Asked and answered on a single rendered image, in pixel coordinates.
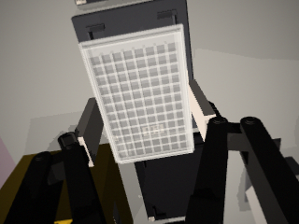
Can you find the dark grey bench mat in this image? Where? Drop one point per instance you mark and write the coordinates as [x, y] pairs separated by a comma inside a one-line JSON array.
[[245, 59]]

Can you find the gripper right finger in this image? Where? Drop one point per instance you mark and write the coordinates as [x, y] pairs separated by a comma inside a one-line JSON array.
[[275, 185]]

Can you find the clear assay plate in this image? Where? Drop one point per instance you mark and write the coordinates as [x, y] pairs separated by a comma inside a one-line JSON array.
[[146, 114]]

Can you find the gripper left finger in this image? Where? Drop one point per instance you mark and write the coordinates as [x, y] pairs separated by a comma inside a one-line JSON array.
[[36, 203]]

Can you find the yellow open-top bin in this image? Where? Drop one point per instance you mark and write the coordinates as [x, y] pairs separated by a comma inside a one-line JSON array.
[[107, 180]]

